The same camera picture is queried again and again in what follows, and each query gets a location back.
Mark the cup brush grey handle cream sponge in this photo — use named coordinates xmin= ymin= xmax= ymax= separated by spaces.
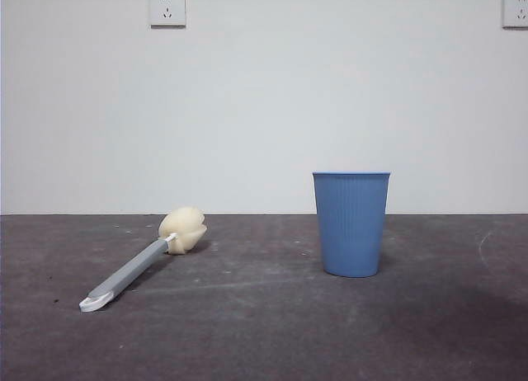
xmin=78 ymin=206 xmax=207 ymax=315

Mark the blue ribbed plastic cup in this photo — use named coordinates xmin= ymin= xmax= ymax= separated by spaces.
xmin=311 ymin=170 xmax=392 ymax=280

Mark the white wall power socket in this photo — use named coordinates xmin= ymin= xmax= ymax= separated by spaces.
xmin=148 ymin=0 xmax=187 ymax=29
xmin=501 ymin=0 xmax=528 ymax=30

